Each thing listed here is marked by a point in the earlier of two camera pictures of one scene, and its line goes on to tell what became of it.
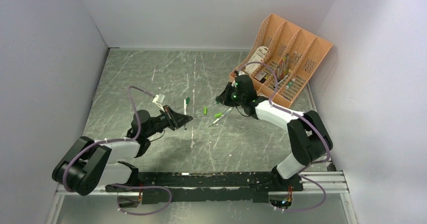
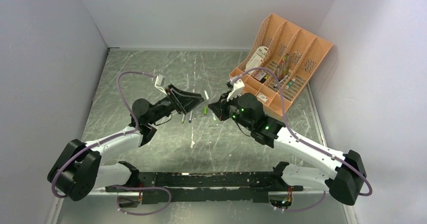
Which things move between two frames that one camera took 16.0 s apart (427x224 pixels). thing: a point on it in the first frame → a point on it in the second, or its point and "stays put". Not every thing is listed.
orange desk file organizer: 283,61 stays put
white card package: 259,56 stays put
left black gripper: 175,120 → 184,101
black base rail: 222,187 stays put
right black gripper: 223,98 → 220,108
